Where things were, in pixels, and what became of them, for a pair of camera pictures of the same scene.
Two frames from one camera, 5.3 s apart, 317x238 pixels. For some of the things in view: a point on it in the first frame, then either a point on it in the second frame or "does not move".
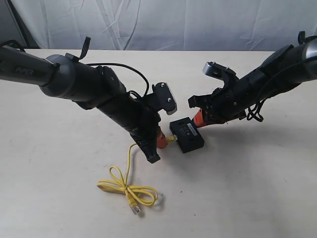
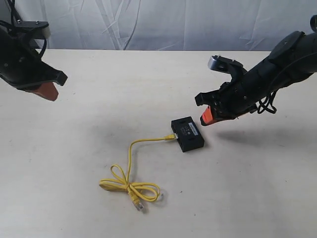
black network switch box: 189,138 does not move
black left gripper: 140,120 → 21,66
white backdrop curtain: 157,25 does not move
